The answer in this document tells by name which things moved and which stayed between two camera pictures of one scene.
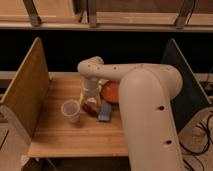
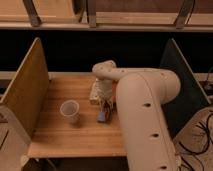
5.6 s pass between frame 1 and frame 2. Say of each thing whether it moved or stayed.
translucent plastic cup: stayed
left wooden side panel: stayed
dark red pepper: moved
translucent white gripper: moved
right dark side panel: stayed
